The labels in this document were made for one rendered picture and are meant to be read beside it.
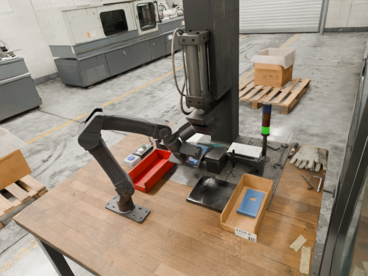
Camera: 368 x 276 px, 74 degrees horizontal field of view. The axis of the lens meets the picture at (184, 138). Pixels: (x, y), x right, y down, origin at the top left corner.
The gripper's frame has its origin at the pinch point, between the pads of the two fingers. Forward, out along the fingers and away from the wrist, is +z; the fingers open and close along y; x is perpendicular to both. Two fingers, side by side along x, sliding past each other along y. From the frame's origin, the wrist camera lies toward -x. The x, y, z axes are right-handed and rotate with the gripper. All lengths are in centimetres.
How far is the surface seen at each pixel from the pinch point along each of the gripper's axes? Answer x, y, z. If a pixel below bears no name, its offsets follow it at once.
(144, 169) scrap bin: 23.8, -7.8, 7.1
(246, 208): -29.5, -11.8, 3.9
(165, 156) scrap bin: 18.7, 3.0, 11.8
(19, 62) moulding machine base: 433, 132, 98
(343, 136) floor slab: -75, 141, 203
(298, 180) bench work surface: -44.4, 8.8, 17.3
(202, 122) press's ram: -5.4, 14.4, -10.4
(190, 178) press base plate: -0.6, -4.9, 9.6
